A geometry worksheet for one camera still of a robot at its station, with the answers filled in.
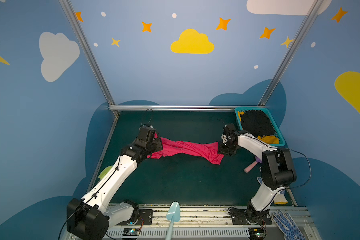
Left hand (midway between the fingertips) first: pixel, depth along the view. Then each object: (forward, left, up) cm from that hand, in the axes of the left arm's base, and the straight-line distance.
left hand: (162, 142), depth 80 cm
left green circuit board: (-39, +13, -21) cm, 46 cm away
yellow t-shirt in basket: (+14, -70, -15) cm, 73 cm away
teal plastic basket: (+16, -75, -10) cm, 77 cm away
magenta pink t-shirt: (+4, -27, -17) cm, 32 cm away
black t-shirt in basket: (+23, -63, -9) cm, 68 cm away
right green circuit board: (-38, -48, -21) cm, 65 cm away
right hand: (+4, -36, -15) cm, 40 cm away
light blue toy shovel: (-31, -7, -20) cm, 37 cm away
